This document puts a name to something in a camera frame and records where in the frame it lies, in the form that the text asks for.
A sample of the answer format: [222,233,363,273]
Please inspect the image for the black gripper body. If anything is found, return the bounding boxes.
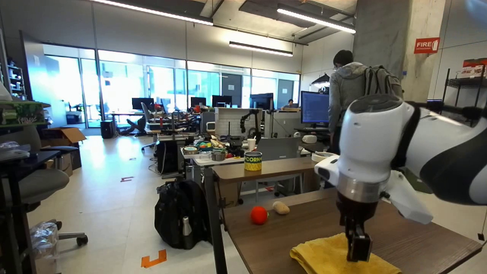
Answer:
[336,192,380,241]

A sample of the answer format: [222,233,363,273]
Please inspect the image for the yellow towel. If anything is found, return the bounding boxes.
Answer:
[287,232,401,274]

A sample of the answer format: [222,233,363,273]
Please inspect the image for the red plush tomato toy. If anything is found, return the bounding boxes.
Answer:
[248,206,269,227]

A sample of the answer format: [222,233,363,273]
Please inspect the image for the beige plush toy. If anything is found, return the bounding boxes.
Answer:
[269,200,292,218]

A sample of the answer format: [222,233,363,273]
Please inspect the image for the white tape roll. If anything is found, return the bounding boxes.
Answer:
[309,151,339,165]

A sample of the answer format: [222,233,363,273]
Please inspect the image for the brown wooden side table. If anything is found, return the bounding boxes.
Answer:
[204,157,322,250]

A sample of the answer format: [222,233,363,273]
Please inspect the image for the blue screen monitor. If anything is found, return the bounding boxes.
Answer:
[300,90,331,128]

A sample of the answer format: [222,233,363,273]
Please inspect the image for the yellow green jar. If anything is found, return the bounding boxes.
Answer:
[243,150,263,174]

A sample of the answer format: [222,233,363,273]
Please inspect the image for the person in grey hoodie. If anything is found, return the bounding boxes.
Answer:
[327,49,405,154]

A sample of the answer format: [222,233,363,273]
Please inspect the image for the grey backpack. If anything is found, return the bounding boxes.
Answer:
[362,64,405,101]

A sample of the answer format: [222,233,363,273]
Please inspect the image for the black table leg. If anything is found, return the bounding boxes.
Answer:
[214,211,228,274]

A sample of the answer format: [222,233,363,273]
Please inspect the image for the white desk partition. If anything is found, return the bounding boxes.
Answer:
[211,106,304,141]

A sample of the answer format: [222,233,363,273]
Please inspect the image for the white desk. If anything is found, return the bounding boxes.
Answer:
[179,144,246,185]

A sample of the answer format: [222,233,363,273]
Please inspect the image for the black metal shelf rack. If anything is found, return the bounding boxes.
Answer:
[440,66,487,128]

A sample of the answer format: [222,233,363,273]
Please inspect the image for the black backpack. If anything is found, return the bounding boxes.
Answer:
[153,179,211,252]

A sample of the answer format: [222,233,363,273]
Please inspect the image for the red white box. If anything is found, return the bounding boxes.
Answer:
[458,57,487,81]

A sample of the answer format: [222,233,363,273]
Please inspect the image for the ceiling light bar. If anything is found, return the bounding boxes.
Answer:
[90,0,214,28]
[275,7,357,37]
[228,40,295,58]

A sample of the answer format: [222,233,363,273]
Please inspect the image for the orange floor marker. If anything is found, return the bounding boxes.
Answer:
[140,249,169,270]

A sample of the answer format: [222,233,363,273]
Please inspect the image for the black trash bin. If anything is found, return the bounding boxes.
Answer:
[99,119,117,141]

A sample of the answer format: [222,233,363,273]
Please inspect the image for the open cardboard box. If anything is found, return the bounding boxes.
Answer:
[42,127,88,173]

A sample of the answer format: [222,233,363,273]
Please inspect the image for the clear plastic bottle bag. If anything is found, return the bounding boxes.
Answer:
[29,221,61,274]

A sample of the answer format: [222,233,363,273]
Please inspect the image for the black desk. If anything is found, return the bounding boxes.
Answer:
[0,144,62,274]

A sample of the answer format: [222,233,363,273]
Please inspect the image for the green plastic crate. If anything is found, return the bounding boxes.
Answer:
[0,98,51,128]

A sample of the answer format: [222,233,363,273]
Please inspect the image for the red wall sign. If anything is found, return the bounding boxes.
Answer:
[412,37,441,57]

